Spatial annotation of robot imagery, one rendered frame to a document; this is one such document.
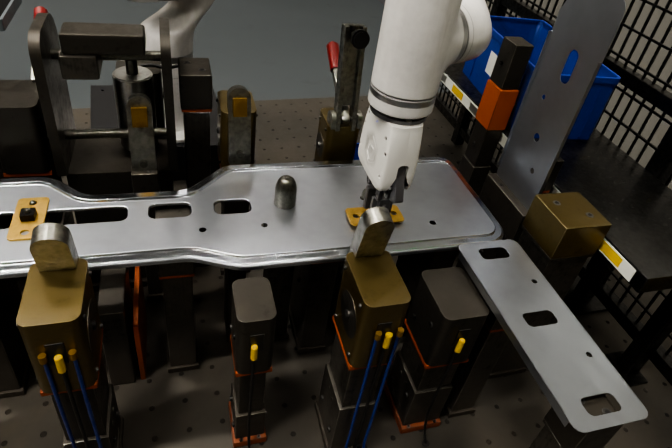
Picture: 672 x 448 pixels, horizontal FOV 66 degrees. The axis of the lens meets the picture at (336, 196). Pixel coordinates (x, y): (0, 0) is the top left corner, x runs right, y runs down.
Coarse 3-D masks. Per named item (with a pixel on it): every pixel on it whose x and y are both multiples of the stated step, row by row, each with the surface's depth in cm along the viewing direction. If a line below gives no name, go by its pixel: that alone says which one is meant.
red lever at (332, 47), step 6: (330, 42) 91; (336, 42) 92; (330, 48) 91; (336, 48) 91; (330, 54) 91; (336, 54) 91; (330, 60) 91; (336, 60) 90; (330, 66) 91; (336, 66) 90; (336, 72) 90; (336, 78) 90; (342, 108) 88; (342, 114) 87; (348, 114) 88; (342, 120) 87; (348, 120) 87
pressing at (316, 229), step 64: (0, 192) 71; (64, 192) 73; (192, 192) 76; (256, 192) 79; (320, 192) 81; (448, 192) 86; (0, 256) 62; (128, 256) 65; (192, 256) 67; (256, 256) 68; (320, 256) 70
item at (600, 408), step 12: (600, 396) 59; (552, 408) 61; (588, 408) 58; (600, 408) 58; (612, 408) 58; (552, 420) 61; (540, 432) 64; (552, 432) 61; (564, 432) 59; (576, 432) 57; (588, 432) 56; (600, 432) 57; (612, 432) 58; (540, 444) 64; (552, 444) 62; (564, 444) 59; (576, 444) 58; (588, 444) 58; (600, 444) 59
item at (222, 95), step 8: (224, 96) 87; (224, 104) 85; (224, 112) 83; (256, 112) 85; (224, 120) 84; (216, 128) 89; (224, 128) 85; (224, 136) 85; (216, 144) 93; (224, 144) 86; (224, 152) 87; (224, 160) 88; (224, 208) 96; (232, 208) 96; (240, 208) 97; (248, 208) 97
